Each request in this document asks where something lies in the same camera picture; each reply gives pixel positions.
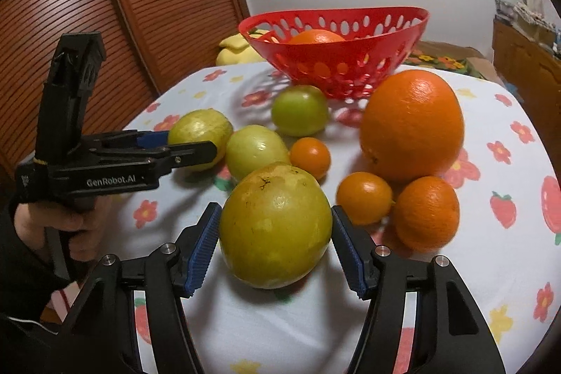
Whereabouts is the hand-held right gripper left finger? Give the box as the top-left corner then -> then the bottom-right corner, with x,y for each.
57,202 -> 223,374

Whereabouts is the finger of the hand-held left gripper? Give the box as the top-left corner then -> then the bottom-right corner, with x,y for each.
90,130 -> 170,150
99,141 -> 218,173

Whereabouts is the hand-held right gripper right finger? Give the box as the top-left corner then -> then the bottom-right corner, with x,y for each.
331,205 -> 509,374

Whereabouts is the yellow lemon-shaped citrus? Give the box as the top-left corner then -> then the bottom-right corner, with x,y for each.
168,110 -> 234,172

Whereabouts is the orange-green mango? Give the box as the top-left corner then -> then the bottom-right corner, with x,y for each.
336,171 -> 395,226

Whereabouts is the round pale yellow citrus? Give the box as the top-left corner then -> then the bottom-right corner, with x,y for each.
225,125 -> 291,182

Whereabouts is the large yellow-green citrus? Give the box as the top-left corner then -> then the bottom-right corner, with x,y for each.
219,162 -> 334,291

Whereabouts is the medium orange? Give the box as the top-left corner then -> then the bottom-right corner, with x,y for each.
391,176 -> 461,251

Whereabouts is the small tangerine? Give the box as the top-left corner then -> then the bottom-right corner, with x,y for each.
289,137 -> 332,180

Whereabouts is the green citrus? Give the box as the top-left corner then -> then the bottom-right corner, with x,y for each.
271,85 -> 329,137

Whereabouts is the very large orange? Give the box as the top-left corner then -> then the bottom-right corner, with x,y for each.
359,69 -> 465,183

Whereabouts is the red perforated plastic basket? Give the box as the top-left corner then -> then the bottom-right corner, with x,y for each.
238,6 -> 430,101

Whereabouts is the person's left forearm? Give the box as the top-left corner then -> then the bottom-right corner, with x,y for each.
0,190 -> 88,374

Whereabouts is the person's left hand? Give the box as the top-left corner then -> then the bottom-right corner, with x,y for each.
13,195 -> 113,263

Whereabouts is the yellow plush toy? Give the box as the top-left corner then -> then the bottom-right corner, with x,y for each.
216,30 -> 272,67

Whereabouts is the wooden louvred wardrobe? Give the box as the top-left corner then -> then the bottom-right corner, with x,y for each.
0,0 -> 251,182

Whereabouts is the white floral tablecloth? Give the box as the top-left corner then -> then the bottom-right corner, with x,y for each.
41,63 -> 561,374

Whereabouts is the floral blanket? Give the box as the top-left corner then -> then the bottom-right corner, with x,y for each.
403,50 -> 483,79

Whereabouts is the wooden sideboard cabinet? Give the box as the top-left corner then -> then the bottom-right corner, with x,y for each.
491,17 -> 561,134

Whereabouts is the clear storage box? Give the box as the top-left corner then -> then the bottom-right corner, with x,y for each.
495,0 -> 515,22

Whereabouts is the patterned fabric box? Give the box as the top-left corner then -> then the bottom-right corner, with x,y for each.
513,1 -> 558,34

